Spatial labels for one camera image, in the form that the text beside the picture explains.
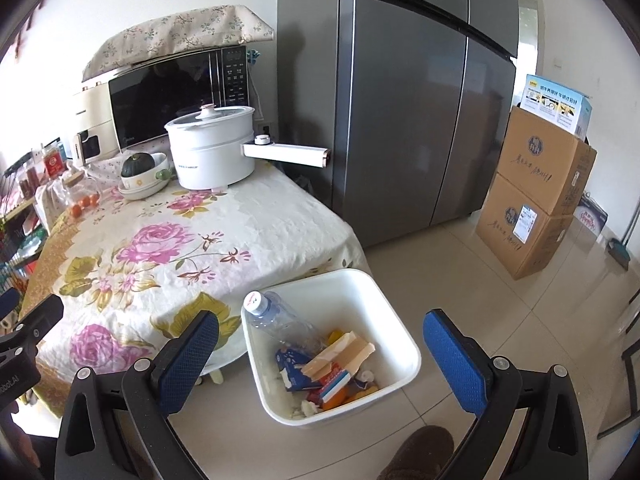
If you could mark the blue and white milk carton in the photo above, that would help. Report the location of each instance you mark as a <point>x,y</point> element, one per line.
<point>295,365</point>

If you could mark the tissue pack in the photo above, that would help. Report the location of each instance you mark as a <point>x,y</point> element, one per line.
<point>592,215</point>

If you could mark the floral cloth cover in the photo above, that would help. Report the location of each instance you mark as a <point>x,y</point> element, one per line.
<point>190,30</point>

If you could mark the clear plastic bottle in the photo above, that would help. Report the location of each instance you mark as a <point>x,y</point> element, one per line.
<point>280,315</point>

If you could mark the white plastic bag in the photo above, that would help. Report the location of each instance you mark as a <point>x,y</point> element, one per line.
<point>50,205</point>

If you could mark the white plastic bin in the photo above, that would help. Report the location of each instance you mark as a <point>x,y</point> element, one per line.
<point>370,305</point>

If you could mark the white ceramic bowl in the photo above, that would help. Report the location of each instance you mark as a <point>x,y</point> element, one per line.
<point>145,187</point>

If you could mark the black microwave oven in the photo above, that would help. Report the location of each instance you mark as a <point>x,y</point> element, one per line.
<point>160,100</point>

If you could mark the chili spice jar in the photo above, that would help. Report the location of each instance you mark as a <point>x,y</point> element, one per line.
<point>29,180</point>

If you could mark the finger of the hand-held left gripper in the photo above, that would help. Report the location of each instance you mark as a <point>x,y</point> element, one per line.
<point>7,300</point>
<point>45,315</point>

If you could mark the red wall decoration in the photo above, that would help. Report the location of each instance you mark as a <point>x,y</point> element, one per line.
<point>27,30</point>

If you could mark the brown cardboard box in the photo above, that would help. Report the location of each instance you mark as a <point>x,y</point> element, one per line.
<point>540,160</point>
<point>520,240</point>

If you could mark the orange and white package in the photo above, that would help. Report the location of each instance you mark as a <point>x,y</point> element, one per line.
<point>332,377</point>

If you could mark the cream kitchen appliance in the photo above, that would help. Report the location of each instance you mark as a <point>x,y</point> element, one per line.
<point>92,110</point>

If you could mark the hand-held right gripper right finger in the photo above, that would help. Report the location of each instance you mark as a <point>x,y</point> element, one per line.
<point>460,360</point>

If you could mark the white electric pot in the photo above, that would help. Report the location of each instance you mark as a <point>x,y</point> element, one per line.
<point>210,160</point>

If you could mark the glass jar with cork lid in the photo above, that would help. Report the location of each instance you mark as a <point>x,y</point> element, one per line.
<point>80,185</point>

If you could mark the brown slipper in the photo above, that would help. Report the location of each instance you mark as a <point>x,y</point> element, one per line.
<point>420,455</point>

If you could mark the grey refrigerator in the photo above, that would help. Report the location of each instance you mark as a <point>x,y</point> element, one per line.
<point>400,110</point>

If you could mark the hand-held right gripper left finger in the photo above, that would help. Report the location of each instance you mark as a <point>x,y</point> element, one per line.
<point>190,360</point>

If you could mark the red label spice jar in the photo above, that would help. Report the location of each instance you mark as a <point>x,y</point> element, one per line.
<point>54,162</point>

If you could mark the floral tablecloth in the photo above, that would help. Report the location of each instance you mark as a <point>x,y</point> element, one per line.
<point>260,230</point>

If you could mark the orange peel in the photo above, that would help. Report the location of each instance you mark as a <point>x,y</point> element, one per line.
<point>334,401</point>

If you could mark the blue and white box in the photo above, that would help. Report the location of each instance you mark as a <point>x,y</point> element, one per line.
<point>555,105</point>

